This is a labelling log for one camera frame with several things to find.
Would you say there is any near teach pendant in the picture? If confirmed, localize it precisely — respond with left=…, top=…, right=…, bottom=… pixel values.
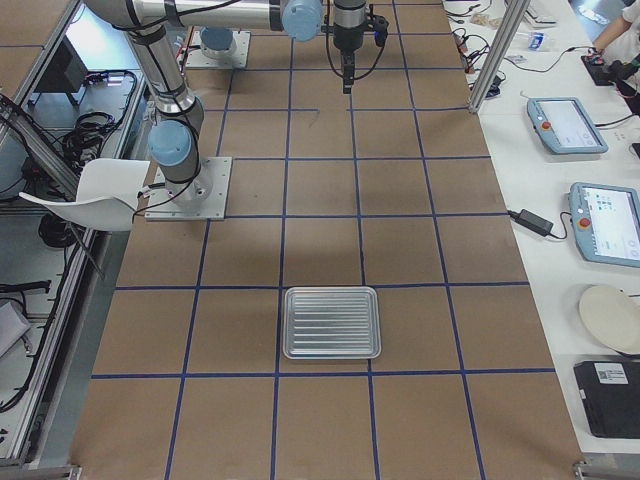
left=568, top=182, right=639, bottom=268

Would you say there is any bag of wooden pieces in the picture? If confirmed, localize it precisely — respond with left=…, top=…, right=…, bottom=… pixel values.
left=470, top=13, right=502, bottom=30

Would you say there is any white round plate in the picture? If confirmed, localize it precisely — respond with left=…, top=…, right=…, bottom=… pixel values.
left=578, top=285, right=639, bottom=356

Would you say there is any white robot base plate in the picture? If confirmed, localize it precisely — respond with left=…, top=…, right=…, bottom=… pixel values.
left=143, top=157, right=232, bottom=221

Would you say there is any black power adapter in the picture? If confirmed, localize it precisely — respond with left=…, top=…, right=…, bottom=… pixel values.
left=508, top=209, right=553, bottom=237

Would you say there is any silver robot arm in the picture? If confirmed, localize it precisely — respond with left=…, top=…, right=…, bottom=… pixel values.
left=87, top=1, right=378, bottom=218

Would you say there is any silver ribbed metal tray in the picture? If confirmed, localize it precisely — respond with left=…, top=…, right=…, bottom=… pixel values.
left=282, top=286, right=382, bottom=360

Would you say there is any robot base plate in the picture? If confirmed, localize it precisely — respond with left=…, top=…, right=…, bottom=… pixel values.
left=183, top=28, right=251, bottom=70

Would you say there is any aluminium frame post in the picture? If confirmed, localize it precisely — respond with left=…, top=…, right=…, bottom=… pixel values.
left=468, top=0, right=530, bottom=114

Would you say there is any teach pendant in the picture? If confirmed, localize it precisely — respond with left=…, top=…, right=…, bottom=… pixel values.
left=526, top=97, right=608, bottom=155
left=568, top=182, right=639, bottom=268

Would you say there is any black flat box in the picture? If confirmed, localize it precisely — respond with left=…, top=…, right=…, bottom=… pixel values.
left=574, top=361, right=639, bottom=439

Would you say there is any white chair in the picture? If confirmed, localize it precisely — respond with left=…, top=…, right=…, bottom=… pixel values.
left=19, top=158, right=150, bottom=232

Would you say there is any far teach pendant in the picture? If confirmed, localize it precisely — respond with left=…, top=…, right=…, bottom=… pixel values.
left=526, top=97, right=608, bottom=155

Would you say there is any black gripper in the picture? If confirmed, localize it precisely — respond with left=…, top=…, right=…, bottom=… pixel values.
left=333, top=24, right=361, bottom=94

